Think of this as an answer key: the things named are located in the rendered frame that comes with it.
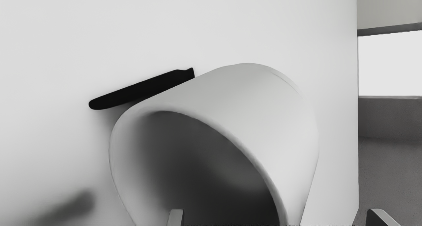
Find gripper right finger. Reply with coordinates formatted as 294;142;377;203
366;209;402;226

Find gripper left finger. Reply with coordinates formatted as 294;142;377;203
166;209;184;226

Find white mug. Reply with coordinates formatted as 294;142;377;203
109;63;319;226

